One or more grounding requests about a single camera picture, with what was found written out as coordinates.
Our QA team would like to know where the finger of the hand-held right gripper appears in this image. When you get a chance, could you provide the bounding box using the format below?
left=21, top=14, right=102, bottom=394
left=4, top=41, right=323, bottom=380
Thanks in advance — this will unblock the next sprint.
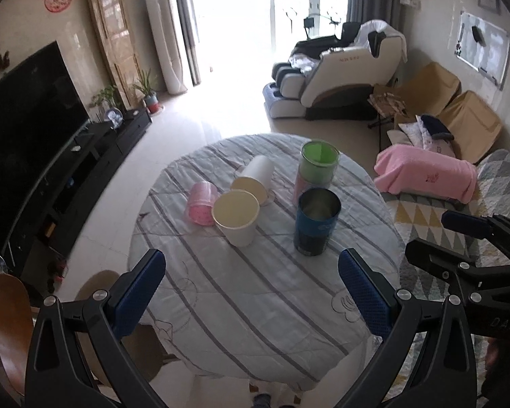
left=441, top=210, right=510, bottom=260
left=405, top=238, right=510, bottom=302

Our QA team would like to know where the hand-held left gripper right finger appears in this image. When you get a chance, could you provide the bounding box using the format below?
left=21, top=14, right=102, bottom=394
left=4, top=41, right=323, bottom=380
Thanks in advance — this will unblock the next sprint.
left=338, top=247, right=479, bottom=408

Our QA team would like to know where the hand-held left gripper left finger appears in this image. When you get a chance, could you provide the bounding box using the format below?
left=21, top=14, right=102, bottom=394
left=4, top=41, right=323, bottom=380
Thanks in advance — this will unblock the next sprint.
left=24, top=249, right=167, bottom=408

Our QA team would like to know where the pink plastic cup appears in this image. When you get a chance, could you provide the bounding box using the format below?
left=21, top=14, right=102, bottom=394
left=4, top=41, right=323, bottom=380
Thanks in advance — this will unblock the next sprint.
left=186, top=181, right=220, bottom=227

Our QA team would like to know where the white paper cup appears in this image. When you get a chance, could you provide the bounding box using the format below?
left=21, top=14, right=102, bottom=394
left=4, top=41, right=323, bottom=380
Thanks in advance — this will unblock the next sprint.
left=231, top=155, right=275, bottom=207
left=211, top=190, right=261, bottom=248

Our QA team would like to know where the blue metal cup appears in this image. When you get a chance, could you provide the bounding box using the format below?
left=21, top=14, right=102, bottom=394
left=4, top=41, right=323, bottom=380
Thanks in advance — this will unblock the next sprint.
left=293, top=187, right=342, bottom=257

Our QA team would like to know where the triangle patterned rug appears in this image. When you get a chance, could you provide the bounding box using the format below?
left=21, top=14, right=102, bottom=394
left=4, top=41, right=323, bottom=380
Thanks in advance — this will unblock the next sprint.
left=382, top=149, right=510, bottom=408

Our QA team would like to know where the pink blanket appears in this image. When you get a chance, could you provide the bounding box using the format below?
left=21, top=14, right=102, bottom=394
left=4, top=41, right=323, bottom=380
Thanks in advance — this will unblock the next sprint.
left=374, top=144, right=478, bottom=204

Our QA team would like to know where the dark blue cushion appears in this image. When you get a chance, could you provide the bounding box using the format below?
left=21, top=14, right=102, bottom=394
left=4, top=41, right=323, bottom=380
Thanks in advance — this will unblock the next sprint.
left=421, top=115, right=455, bottom=142

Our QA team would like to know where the striped grey tablecloth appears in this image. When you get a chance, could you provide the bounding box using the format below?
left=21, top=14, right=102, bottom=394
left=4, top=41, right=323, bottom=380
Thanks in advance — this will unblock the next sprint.
left=129, top=133, right=402, bottom=392

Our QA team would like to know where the white patterned pillow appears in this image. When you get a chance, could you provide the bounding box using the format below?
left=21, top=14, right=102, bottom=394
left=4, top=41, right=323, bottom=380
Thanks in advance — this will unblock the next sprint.
left=387, top=116, right=434, bottom=150

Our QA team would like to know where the tan sofa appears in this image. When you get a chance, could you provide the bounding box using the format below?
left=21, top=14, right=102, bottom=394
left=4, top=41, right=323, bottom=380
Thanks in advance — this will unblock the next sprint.
left=387, top=62, right=503, bottom=164

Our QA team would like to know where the brown wooden chair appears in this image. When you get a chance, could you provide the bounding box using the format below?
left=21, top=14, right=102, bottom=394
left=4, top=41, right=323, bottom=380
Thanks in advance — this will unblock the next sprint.
left=0, top=273, right=34, bottom=396

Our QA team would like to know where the folding side table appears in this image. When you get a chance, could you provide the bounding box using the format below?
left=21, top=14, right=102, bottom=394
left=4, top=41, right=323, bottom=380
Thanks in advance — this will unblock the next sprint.
left=368, top=85, right=409, bottom=130

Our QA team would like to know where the black television cabinet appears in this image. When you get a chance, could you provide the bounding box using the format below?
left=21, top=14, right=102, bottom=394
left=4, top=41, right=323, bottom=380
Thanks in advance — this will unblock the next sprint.
left=0, top=110, right=152, bottom=302

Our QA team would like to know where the white massage chair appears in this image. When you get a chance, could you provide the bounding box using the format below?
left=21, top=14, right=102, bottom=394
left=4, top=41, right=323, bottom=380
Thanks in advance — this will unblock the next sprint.
left=263, top=20, right=408, bottom=120

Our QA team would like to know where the potted plant in red pot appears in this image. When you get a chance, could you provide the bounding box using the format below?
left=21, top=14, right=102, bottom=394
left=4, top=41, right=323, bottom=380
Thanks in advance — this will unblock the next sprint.
left=133, top=69, right=160, bottom=114

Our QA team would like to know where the small green potted plant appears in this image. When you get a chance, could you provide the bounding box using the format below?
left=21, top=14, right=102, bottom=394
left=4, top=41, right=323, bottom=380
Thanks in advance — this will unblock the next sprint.
left=89, top=86, right=120, bottom=120

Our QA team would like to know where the black flat television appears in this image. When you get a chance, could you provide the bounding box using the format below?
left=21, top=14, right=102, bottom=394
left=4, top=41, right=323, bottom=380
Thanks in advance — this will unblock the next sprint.
left=0, top=41, right=90, bottom=260

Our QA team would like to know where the white standing air conditioner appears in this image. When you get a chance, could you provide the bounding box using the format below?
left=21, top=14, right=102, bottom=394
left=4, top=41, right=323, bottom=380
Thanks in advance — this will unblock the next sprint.
left=143, top=0, right=188, bottom=94

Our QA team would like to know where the wall whiteboard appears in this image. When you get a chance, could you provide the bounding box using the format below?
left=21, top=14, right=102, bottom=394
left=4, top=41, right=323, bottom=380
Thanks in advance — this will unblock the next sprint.
left=455, top=11, right=510, bottom=91

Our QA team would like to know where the wooden wall panel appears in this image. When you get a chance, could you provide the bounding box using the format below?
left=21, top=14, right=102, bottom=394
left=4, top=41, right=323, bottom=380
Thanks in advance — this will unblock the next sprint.
left=84, top=0, right=137, bottom=111

